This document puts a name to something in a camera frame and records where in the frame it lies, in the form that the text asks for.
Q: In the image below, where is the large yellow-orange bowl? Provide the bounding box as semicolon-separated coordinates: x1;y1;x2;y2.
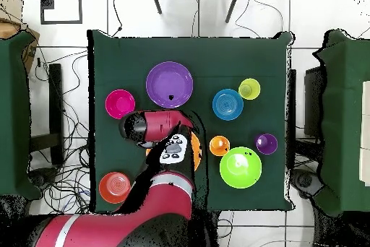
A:
145;132;202;173

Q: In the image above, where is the purple bowl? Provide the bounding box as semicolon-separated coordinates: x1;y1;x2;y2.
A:
145;61;194;110

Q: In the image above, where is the pink bowl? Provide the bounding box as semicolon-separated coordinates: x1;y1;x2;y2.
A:
104;88;137;121

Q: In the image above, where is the red-orange bowl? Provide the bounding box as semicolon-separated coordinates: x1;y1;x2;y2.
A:
98;171;132;205

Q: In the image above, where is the orange cup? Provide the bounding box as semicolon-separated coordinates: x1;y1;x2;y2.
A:
208;135;231;157

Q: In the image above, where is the blue bowl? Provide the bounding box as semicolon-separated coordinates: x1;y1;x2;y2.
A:
212;88;244;121

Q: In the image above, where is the green bowl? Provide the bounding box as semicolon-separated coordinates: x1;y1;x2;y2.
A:
219;146;263;189

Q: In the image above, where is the black floor beam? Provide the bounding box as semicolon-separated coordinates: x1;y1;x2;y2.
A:
29;63;65;167

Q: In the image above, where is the dark grey stand base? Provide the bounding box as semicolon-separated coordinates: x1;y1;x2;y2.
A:
290;168;324;200
28;166;60;186

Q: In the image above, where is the yellow cup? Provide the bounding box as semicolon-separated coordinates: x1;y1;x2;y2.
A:
238;77;262;101

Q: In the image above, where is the purple cup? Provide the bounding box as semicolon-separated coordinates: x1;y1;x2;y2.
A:
254;133;279;156

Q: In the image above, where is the dark green tablecloth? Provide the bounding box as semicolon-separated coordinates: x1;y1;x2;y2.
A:
87;29;296;212

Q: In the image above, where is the green side table cloth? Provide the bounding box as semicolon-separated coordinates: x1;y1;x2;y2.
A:
313;29;370;217
0;31;43;200

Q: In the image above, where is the black box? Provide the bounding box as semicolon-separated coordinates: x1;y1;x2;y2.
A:
303;66;325;139

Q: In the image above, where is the cardboard box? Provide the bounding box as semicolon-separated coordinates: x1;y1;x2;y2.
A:
0;0;40;74

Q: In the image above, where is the tangle of black cables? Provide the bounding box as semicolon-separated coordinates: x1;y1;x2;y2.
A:
28;47;96;216

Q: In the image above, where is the black cable with plug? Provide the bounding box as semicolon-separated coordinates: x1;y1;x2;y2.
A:
106;0;124;38

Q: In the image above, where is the black camera tripod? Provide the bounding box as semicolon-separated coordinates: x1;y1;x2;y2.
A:
150;0;243;25

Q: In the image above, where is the black rectangular frame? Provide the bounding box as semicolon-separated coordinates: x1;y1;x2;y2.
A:
39;0;84;25

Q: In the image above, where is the thin black cable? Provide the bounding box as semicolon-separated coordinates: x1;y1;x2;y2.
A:
234;0;285;39

